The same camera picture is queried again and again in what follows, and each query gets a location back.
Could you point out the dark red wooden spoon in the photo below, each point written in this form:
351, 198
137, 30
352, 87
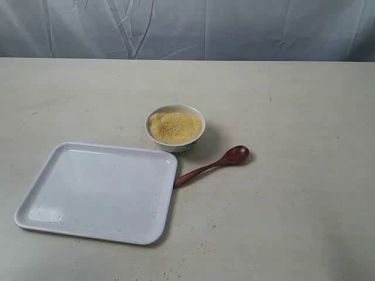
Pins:
234, 156

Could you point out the yellow grains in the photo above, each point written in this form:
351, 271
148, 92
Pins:
175, 128

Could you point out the white ceramic bowl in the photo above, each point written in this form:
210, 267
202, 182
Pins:
175, 108

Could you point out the white rectangular plastic tray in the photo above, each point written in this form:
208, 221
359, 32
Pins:
103, 192

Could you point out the grey backdrop curtain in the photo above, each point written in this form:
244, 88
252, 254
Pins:
189, 30

